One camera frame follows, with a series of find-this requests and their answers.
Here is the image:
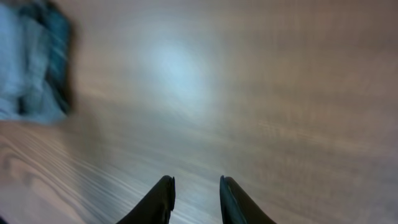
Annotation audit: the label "folded light blue jeans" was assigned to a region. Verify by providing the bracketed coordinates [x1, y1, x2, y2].
[18, 1, 72, 123]

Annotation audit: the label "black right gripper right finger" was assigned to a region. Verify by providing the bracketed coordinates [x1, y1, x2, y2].
[220, 175, 276, 224]

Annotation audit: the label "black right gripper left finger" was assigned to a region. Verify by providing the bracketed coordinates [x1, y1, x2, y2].
[117, 175, 175, 224]

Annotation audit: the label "grey shorts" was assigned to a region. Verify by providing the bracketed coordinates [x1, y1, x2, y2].
[1, 1, 71, 124]

